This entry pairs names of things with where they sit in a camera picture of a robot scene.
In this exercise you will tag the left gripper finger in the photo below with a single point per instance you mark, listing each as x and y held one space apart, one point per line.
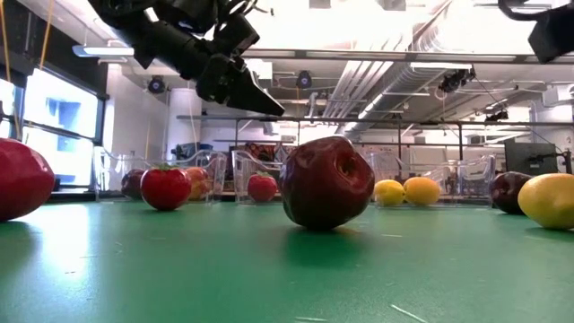
260 85
251 98

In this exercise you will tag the red yellow streaked apple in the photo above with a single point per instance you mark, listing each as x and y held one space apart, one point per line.
199 181

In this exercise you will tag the dented dark red apple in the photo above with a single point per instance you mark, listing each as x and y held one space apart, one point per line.
323 184

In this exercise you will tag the yellow lemon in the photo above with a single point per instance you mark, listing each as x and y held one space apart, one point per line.
421 191
389 193
549 202

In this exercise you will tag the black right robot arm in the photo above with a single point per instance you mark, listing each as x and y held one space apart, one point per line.
553 36

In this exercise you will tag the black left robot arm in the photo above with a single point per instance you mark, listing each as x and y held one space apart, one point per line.
170 45

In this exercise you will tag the white ceiling unit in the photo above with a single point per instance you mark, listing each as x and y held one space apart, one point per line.
259 70

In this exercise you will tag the black ceiling spotlight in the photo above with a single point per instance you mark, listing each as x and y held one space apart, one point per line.
157 84
304 79

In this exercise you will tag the white round column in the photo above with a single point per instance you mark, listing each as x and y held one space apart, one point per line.
184 116

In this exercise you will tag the person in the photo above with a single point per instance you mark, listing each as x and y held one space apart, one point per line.
260 152

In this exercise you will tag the ceiling light fixture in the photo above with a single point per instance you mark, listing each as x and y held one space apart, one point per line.
103 50

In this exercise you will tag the large window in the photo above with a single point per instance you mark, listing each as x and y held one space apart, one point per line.
58 103

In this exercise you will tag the green table mat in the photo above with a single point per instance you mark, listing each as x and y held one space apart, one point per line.
269 278

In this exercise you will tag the black computer monitor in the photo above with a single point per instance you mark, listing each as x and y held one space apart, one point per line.
531 157

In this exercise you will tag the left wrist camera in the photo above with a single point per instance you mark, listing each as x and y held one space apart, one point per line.
237 36

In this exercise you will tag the black pipe rail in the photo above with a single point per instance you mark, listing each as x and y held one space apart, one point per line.
359 120

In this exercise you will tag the silver ventilation duct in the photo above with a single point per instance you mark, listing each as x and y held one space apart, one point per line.
394 85

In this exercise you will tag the black ceiling camera rig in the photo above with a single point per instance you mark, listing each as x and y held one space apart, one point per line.
455 81

